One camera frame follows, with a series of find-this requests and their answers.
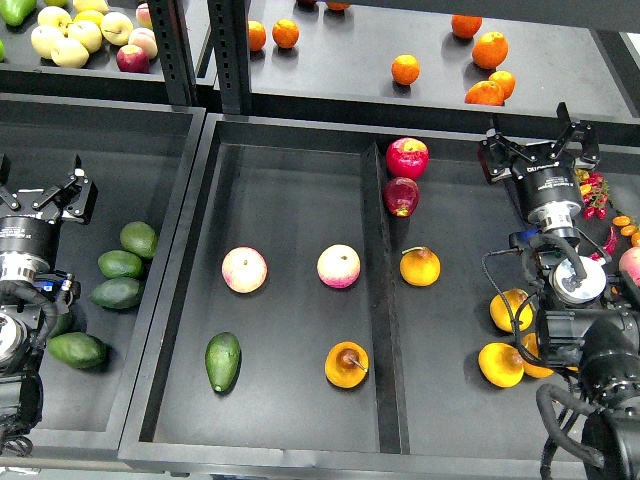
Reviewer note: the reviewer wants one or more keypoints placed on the orange cherry tomatoes small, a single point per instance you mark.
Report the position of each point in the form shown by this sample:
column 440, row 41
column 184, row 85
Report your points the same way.
column 628, row 228

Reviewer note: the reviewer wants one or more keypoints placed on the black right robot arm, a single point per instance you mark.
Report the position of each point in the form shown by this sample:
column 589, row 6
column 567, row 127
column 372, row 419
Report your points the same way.
column 587, row 319

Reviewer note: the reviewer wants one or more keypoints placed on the yellow apple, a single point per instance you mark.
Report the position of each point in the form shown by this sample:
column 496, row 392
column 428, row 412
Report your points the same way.
column 54, row 16
column 43, row 38
column 69, row 53
column 87, row 33
column 116, row 28

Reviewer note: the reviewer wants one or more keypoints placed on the yellow apple middle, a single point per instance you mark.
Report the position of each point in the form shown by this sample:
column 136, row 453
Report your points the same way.
column 87, row 33

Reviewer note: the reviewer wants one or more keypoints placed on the orange centre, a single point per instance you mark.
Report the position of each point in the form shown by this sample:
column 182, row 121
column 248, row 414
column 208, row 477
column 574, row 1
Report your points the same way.
column 405, row 69

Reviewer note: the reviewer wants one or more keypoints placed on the green avocado bottom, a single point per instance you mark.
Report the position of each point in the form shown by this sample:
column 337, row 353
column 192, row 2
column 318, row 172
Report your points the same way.
column 78, row 350

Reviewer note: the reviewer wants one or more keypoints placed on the orange lowest right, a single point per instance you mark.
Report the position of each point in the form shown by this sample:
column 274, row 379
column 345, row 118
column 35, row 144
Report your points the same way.
column 485, row 92

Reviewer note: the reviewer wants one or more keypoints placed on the pink apple left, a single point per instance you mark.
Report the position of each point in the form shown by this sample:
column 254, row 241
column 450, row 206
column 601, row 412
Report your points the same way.
column 244, row 269

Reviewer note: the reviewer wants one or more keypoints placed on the green pepper on shelf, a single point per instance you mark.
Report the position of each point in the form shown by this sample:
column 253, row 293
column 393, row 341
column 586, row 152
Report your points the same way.
column 15, row 12

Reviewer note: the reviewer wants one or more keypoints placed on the green avocado top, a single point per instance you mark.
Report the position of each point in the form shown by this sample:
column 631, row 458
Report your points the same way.
column 139, row 238

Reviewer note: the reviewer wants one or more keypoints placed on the black shelf post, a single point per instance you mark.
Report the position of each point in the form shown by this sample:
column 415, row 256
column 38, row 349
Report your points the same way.
column 169, row 26
column 229, row 34

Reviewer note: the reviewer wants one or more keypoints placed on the black shelf post left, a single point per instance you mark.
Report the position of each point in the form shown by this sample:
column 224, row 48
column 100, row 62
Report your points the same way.
column 169, row 26

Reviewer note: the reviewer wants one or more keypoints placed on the orange lower right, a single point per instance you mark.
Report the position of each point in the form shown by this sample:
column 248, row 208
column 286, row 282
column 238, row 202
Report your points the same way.
column 506, row 80

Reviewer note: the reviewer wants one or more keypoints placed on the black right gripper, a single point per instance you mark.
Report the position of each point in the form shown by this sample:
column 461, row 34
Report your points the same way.
column 543, row 173

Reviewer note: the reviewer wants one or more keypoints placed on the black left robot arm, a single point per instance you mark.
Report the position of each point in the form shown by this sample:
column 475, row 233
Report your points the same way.
column 34, row 293

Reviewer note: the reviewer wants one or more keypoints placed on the yellow apple top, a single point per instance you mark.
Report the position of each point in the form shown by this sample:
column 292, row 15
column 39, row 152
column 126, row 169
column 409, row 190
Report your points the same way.
column 54, row 16

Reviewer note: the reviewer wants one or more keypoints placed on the orange top right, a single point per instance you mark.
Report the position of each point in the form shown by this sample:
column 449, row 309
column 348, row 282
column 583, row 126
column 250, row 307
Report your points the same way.
column 464, row 26

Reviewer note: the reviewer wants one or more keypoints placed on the yellow apple lower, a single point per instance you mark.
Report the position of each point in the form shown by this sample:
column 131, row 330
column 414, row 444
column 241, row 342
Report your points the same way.
column 69, row 53

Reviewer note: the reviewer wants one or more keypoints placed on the cherry tomato bunch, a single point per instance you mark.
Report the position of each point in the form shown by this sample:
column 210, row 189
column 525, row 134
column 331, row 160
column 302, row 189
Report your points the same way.
column 595, row 194

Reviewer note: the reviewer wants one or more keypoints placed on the yellow apple left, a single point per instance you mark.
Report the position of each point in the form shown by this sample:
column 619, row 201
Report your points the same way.
column 43, row 38

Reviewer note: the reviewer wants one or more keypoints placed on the pale peach on shelf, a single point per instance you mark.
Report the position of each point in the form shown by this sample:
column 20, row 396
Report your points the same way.
column 145, row 39

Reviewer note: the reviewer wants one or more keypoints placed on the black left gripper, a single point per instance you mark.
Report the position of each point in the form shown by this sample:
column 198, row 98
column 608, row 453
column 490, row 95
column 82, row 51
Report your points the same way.
column 31, row 220

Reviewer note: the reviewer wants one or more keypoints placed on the black left tray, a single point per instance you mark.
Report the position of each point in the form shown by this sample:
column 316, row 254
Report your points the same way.
column 140, row 157

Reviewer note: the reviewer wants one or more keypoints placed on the yellow apple right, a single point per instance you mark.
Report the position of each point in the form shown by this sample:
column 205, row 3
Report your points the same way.
column 116, row 28

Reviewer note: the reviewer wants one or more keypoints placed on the green avocado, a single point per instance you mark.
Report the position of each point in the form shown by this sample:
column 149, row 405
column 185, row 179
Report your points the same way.
column 64, row 324
column 222, row 359
column 139, row 238
column 118, row 293
column 78, row 350
column 119, row 263

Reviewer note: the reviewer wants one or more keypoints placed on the bright red apple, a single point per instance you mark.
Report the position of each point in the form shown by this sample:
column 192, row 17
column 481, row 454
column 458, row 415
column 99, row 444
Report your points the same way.
column 407, row 157

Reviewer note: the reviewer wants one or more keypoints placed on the red apple on shelf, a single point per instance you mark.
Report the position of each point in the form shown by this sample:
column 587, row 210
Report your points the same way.
column 132, row 59

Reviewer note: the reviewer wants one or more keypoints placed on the pink peach right edge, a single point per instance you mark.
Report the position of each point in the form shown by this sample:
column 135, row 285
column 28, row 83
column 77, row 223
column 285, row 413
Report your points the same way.
column 629, row 262

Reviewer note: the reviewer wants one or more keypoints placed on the black shelf post right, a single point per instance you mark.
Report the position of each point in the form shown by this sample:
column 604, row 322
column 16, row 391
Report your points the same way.
column 229, row 34

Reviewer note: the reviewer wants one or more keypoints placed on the red chili pepper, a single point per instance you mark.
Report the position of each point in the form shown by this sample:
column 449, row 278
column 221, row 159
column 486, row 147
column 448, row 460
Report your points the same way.
column 606, row 250

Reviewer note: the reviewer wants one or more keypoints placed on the large orange right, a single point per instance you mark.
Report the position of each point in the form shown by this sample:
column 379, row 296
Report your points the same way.
column 490, row 50

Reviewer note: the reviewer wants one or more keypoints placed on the dark red apple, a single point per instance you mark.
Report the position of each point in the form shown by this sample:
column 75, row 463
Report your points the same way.
column 401, row 196

